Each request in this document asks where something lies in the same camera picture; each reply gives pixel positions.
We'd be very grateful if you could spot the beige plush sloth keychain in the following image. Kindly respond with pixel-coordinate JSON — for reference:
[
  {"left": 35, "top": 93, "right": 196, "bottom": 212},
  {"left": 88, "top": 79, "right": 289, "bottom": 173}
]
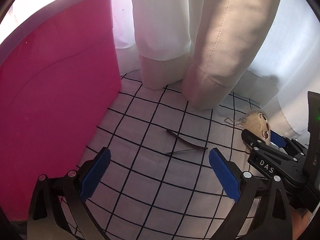
[{"left": 224, "top": 111, "right": 271, "bottom": 146}]

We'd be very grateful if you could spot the dark brown snap hair clip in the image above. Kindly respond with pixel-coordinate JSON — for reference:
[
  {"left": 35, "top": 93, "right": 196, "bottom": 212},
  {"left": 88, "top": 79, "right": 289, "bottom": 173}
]
[{"left": 164, "top": 128, "right": 208, "bottom": 155}]

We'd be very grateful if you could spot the white black grid cloth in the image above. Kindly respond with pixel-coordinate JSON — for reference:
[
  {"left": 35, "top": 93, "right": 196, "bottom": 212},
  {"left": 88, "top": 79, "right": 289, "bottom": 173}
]
[{"left": 82, "top": 71, "right": 260, "bottom": 239}]

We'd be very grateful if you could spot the pink plastic storage bin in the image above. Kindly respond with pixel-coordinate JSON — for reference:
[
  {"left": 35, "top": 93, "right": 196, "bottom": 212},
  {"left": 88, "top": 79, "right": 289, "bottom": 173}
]
[{"left": 1, "top": 0, "right": 121, "bottom": 220}]

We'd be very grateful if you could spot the sheer white inner curtain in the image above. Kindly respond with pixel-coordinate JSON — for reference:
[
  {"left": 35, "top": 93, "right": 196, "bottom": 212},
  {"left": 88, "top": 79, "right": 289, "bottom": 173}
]
[{"left": 111, "top": 0, "right": 140, "bottom": 75}]

